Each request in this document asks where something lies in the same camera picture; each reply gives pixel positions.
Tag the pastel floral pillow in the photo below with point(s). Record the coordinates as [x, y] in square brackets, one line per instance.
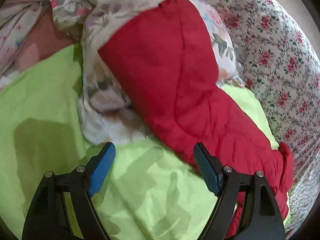
[133, 51]

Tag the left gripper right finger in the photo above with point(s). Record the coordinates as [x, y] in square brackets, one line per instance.
[260, 217]

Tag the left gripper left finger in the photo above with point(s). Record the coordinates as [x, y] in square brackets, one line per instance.
[47, 217]

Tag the pink blanket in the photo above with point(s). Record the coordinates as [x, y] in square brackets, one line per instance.
[28, 36]

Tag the lime green bed sheet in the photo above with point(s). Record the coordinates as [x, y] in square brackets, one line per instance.
[149, 194]

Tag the red rose floral quilt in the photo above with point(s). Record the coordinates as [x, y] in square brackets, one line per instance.
[280, 66]

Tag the red quilted puffer jacket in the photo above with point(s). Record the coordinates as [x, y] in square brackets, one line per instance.
[225, 121]

